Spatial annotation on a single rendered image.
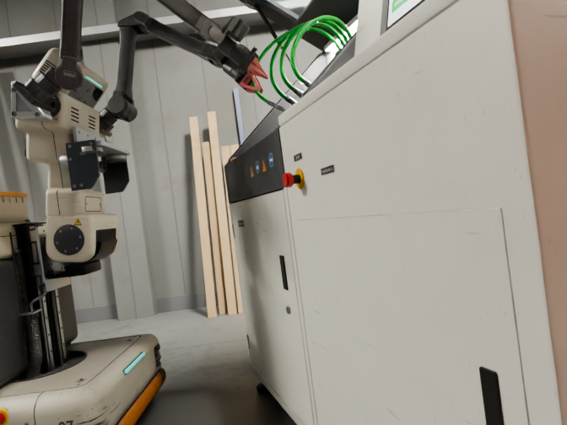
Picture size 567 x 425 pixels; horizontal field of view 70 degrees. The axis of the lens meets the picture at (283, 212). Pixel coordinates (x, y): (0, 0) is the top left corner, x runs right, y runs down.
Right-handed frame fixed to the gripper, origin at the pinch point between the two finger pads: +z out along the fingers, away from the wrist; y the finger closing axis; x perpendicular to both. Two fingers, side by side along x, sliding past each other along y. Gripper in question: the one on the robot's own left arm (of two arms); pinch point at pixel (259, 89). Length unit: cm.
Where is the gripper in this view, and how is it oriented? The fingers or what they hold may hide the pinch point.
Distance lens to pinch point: 163.9
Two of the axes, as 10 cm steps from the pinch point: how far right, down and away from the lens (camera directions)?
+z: 6.8, 6.2, -3.9
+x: -6.3, 7.7, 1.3
